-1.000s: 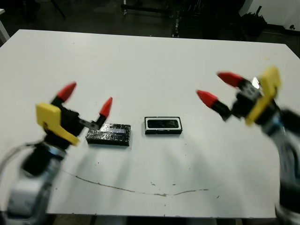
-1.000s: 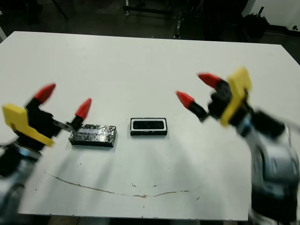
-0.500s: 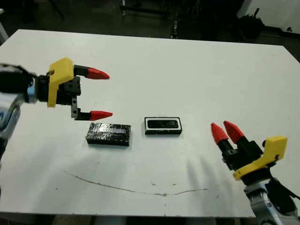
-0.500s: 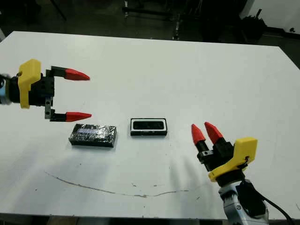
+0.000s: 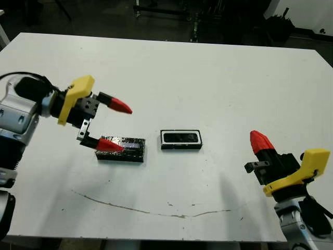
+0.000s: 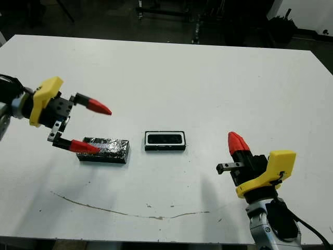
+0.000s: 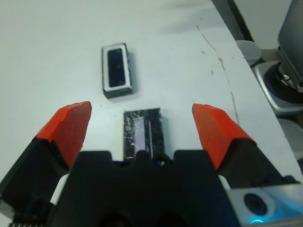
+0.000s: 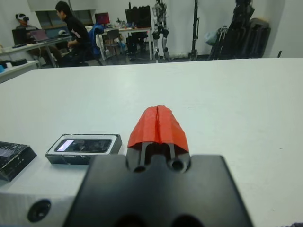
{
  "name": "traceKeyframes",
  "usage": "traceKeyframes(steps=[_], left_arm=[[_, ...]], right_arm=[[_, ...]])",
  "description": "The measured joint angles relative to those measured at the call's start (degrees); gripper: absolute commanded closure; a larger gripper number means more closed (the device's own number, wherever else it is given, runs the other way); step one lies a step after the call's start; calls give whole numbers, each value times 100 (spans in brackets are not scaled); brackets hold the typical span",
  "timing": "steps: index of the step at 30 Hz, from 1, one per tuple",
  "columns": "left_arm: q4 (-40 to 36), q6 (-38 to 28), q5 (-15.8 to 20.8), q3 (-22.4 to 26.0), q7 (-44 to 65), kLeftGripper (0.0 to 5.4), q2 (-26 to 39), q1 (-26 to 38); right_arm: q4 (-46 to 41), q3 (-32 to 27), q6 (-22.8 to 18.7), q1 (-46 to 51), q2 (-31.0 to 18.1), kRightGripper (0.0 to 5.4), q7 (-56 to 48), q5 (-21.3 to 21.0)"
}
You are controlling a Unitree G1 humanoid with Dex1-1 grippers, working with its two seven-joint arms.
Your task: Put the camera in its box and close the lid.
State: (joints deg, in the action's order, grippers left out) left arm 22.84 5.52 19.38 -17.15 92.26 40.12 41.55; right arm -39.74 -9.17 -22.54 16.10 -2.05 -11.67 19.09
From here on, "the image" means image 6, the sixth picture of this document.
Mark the black shiny patterned box lid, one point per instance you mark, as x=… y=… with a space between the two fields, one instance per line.
x=114 y=153

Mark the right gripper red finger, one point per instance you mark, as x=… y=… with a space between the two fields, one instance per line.
x=235 y=145
x=245 y=153

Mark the yellow and black left gripper body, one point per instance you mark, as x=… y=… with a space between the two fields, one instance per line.
x=44 y=104

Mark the black slanted stand leg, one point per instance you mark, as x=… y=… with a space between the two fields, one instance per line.
x=66 y=11

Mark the black metal cart frame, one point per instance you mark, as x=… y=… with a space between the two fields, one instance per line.
x=166 y=10

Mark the black bag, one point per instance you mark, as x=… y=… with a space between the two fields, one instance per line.
x=282 y=27

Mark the yellow and black right gripper body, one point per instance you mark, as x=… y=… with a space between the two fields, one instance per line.
x=262 y=174

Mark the black box base white insert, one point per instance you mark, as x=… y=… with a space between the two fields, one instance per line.
x=166 y=148

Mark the thin metal stand pole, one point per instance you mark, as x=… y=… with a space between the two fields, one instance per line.
x=196 y=30

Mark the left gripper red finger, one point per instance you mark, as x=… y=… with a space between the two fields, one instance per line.
x=84 y=147
x=99 y=107

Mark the small black wall fitting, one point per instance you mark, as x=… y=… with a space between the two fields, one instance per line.
x=325 y=31

